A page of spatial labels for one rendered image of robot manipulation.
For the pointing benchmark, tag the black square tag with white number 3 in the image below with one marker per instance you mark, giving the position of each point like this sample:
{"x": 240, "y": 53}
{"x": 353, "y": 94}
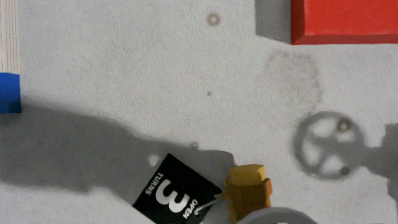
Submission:
{"x": 176, "y": 192}

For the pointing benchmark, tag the grey pipe assembly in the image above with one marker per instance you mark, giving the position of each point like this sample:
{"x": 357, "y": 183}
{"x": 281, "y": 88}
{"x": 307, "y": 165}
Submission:
{"x": 250, "y": 191}

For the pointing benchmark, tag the red flat box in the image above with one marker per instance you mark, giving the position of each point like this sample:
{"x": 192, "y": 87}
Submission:
{"x": 339, "y": 22}

